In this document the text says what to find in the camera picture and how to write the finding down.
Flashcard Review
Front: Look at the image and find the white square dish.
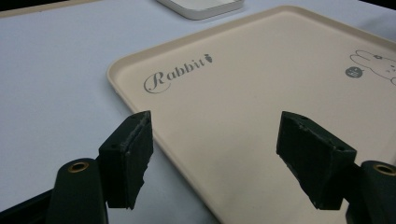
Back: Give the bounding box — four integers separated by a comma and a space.
156, 0, 245, 21

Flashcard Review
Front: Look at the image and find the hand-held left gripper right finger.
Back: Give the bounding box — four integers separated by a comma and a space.
276, 110, 358, 211

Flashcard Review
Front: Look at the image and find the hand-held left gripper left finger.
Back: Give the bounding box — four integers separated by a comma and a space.
98, 110, 154, 211

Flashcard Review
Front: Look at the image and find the beige printed plastic tray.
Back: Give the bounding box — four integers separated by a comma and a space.
106, 5, 396, 224

